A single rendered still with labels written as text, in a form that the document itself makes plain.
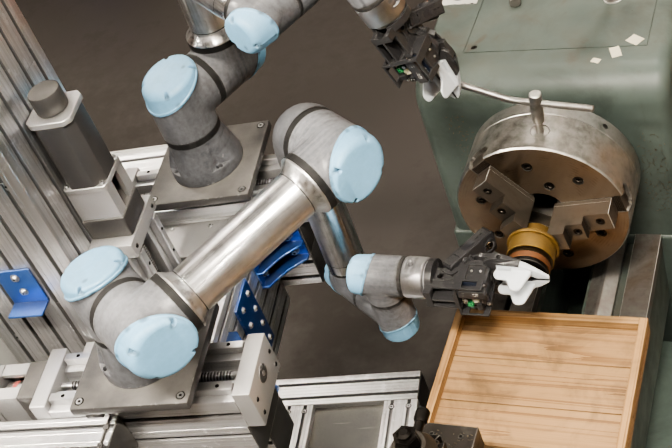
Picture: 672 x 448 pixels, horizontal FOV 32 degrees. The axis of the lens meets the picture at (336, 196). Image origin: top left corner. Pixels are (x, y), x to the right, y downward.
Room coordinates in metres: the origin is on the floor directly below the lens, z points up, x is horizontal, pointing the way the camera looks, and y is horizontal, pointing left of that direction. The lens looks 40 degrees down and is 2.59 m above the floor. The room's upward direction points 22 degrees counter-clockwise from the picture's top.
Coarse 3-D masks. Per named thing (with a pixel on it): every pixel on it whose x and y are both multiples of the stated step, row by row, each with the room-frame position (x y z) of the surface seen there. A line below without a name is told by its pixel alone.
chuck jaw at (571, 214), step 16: (624, 192) 1.48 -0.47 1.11; (560, 208) 1.51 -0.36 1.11; (576, 208) 1.49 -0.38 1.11; (592, 208) 1.47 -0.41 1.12; (608, 208) 1.45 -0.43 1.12; (624, 208) 1.46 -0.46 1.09; (560, 224) 1.47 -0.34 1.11; (576, 224) 1.45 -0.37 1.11; (592, 224) 1.45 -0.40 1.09; (608, 224) 1.44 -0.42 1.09; (560, 240) 1.45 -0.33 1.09
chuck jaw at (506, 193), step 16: (480, 160) 1.60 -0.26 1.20; (480, 176) 1.58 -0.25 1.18; (496, 176) 1.56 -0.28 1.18; (480, 192) 1.56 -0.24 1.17; (496, 192) 1.54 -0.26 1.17; (512, 192) 1.54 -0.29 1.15; (496, 208) 1.52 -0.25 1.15; (512, 208) 1.51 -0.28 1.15; (528, 208) 1.52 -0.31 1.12; (512, 224) 1.49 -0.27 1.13
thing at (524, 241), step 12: (528, 228) 1.47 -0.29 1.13; (540, 228) 1.48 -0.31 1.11; (516, 240) 1.46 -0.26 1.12; (528, 240) 1.45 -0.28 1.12; (540, 240) 1.44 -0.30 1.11; (552, 240) 1.45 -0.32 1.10; (516, 252) 1.44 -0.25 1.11; (528, 252) 1.43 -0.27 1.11; (540, 252) 1.43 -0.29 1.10; (552, 252) 1.43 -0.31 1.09; (540, 264) 1.40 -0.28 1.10; (552, 264) 1.42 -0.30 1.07
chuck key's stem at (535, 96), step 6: (534, 90) 1.58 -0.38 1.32; (534, 96) 1.56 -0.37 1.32; (540, 96) 1.56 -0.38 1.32; (534, 102) 1.56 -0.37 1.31; (540, 102) 1.56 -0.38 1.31; (534, 108) 1.56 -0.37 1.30; (540, 108) 1.56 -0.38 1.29; (534, 114) 1.56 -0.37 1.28; (540, 114) 1.56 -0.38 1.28; (534, 120) 1.56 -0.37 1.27; (540, 120) 1.56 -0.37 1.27; (540, 126) 1.56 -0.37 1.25; (540, 132) 1.56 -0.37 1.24
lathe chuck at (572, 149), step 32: (512, 128) 1.61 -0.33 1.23; (576, 128) 1.56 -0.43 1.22; (512, 160) 1.56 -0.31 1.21; (544, 160) 1.53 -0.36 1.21; (576, 160) 1.50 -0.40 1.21; (608, 160) 1.50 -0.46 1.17; (544, 192) 1.54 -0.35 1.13; (576, 192) 1.50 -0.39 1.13; (608, 192) 1.47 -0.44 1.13; (480, 224) 1.61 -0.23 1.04; (576, 256) 1.52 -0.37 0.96; (608, 256) 1.49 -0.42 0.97
